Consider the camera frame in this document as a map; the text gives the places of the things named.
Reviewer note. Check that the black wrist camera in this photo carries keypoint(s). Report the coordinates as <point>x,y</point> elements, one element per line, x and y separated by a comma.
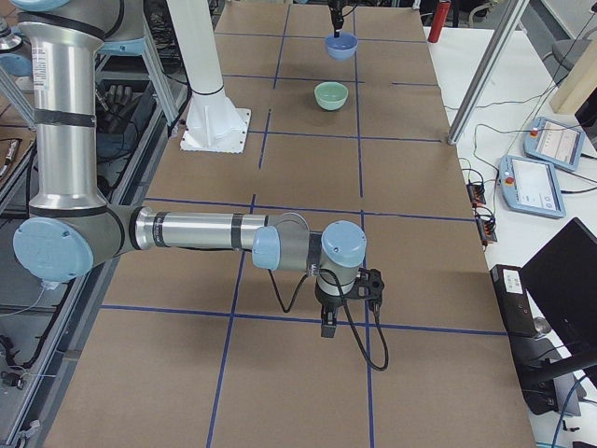
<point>367,286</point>

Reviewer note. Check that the green bowl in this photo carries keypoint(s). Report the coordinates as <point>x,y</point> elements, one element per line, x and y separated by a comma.
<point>330,95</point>

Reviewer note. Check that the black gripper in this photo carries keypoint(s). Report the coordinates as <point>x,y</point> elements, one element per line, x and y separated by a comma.
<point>326,301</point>
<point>336,11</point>

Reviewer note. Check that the orange black connector block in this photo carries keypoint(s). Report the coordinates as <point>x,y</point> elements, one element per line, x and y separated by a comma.
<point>476,192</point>

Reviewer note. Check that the black computer box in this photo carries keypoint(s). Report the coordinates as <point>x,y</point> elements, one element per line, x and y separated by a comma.
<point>532,351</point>

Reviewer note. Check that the far teach pendant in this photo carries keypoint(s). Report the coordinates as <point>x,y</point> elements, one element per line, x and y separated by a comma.
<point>555,142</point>

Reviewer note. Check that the teach pendant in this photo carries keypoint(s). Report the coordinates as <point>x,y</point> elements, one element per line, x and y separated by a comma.
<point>555,142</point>
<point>531,187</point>

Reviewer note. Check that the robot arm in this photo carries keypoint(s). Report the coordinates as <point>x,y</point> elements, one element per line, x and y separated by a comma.
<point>72,227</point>

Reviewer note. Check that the aluminium frame post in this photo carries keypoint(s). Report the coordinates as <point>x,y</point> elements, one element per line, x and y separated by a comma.
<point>497,45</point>

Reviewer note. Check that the red cylinder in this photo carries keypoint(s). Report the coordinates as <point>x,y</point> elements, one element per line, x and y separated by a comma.
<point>439,18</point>

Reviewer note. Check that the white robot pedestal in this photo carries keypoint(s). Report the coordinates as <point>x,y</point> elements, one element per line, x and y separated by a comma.
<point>213,122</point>

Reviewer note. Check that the blue bowl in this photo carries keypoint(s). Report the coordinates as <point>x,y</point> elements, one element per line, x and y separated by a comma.
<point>341,47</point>

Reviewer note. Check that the near teach pendant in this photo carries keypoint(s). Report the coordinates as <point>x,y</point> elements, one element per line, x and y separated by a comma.
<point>531,187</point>

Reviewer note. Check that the black monitor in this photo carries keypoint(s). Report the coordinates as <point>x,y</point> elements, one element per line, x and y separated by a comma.
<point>561,278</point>

